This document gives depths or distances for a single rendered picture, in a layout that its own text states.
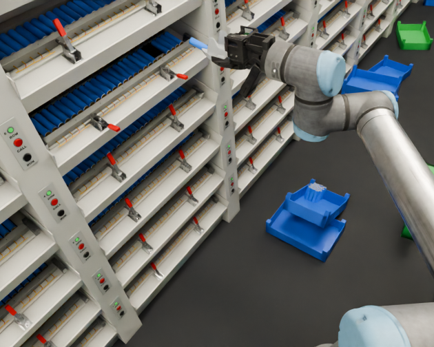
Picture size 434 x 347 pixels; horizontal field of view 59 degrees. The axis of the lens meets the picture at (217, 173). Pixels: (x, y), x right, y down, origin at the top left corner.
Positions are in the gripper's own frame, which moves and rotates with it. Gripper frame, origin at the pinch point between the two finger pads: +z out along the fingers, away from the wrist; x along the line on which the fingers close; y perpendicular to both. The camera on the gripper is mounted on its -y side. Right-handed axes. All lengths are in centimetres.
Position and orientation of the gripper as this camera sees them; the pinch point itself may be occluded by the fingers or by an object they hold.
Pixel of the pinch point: (209, 50)
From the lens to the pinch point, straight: 109.1
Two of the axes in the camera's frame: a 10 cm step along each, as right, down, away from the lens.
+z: -7.9, -3.6, 5.0
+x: -6.1, 6.0, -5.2
